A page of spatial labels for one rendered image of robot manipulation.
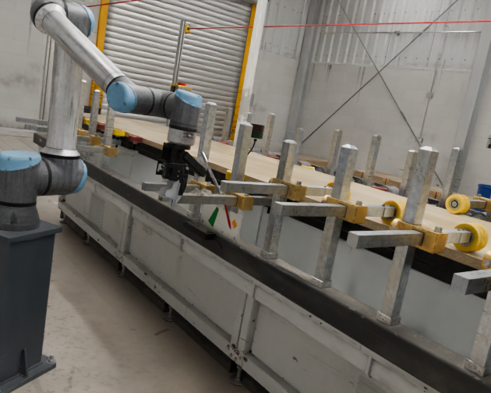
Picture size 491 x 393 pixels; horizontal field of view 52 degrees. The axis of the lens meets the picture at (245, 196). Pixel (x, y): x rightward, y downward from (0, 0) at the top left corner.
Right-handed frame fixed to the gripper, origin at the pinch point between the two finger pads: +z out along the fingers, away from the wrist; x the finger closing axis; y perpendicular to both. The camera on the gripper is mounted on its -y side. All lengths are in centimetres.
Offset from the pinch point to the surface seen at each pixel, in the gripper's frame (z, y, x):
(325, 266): 5, -26, 47
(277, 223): -0.8, -26.5, 22.5
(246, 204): -2.4, -26.4, 4.7
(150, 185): -0.7, -2.4, -23.6
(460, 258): -8, -46, 76
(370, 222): -8, -46, 44
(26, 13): -122, -116, -775
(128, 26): -147, -289, -771
